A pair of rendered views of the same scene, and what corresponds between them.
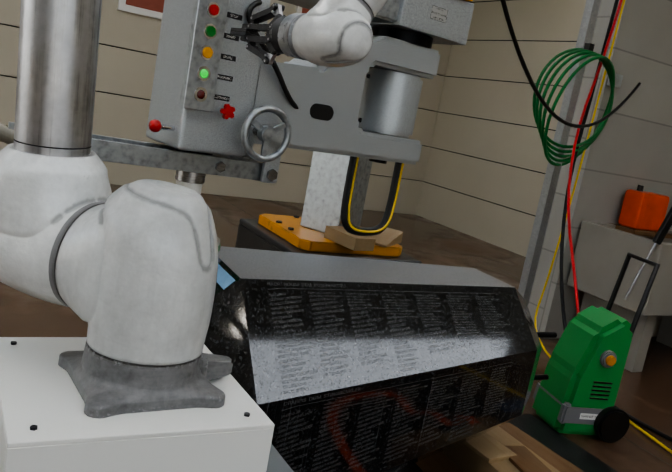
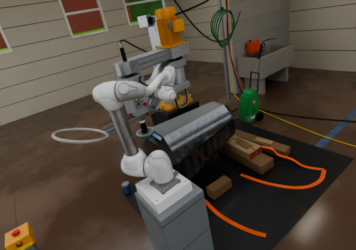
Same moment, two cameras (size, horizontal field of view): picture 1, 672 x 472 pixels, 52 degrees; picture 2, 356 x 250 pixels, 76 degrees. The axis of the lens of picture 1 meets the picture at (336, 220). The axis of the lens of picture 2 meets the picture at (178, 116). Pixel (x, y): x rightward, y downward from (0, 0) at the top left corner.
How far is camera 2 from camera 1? 90 cm
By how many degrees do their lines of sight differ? 15
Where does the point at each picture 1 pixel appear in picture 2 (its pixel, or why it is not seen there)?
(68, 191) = (140, 159)
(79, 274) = (150, 173)
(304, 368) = (185, 150)
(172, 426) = (176, 189)
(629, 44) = not seen: outside the picture
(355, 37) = (172, 96)
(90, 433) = (165, 197)
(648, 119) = (246, 18)
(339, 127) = not seen: hidden behind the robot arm
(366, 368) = (197, 143)
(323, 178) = not seen: hidden behind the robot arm
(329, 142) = not seen: hidden behind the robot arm
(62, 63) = (130, 141)
